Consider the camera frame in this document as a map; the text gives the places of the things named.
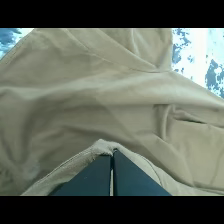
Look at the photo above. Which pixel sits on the khaki hooded sweatshirt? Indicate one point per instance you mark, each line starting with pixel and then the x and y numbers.
pixel 100 93

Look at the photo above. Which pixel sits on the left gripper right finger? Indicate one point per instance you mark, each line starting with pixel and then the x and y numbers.
pixel 135 180

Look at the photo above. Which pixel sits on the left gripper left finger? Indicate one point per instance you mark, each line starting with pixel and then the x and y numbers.
pixel 89 180

